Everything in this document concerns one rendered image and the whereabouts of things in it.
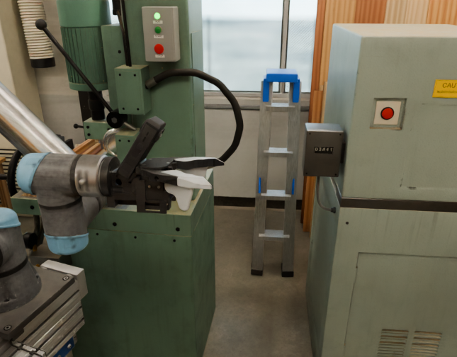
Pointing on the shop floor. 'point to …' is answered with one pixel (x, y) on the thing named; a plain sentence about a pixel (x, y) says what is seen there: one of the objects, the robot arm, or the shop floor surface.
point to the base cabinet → (148, 292)
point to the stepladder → (275, 75)
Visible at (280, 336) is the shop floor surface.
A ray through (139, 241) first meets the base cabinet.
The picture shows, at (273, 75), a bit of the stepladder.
